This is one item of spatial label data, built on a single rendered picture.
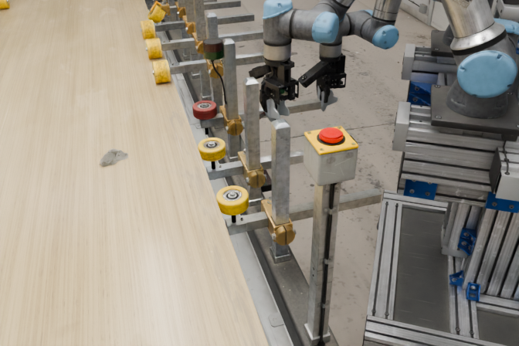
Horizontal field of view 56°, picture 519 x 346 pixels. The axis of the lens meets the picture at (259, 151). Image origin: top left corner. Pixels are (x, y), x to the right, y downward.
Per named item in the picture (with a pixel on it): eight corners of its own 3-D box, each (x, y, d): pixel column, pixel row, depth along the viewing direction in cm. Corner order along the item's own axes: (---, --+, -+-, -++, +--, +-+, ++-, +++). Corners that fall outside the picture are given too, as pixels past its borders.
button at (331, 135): (337, 133, 84) (337, 125, 83) (346, 145, 80) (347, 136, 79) (315, 137, 83) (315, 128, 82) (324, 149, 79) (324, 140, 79)
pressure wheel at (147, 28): (155, 35, 214) (155, 39, 222) (152, 17, 214) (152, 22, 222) (142, 37, 213) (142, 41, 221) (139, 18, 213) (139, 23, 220)
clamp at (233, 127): (233, 116, 172) (232, 103, 169) (243, 134, 161) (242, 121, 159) (218, 118, 171) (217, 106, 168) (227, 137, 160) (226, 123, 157)
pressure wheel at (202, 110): (215, 126, 171) (213, 96, 165) (221, 137, 165) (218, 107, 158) (193, 130, 169) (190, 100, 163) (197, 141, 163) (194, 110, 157)
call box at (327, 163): (337, 161, 89) (340, 124, 85) (354, 183, 83) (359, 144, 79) (302, 168, 87) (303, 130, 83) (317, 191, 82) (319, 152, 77)
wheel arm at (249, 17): (252, 18, 231) (252, 11, 229) (254, 21, 228) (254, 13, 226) (147, 30, 219) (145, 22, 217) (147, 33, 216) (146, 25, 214)
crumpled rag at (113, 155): (117, 147, 140) (116, 140, 139) (132, 155, 137) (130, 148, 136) (91, 161, 135) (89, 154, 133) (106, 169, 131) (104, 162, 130)
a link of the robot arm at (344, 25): (351, 11, 155) (328, 15, 152) (348, 44, 161) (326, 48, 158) (338, 5, 161) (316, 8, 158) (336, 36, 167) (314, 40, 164)
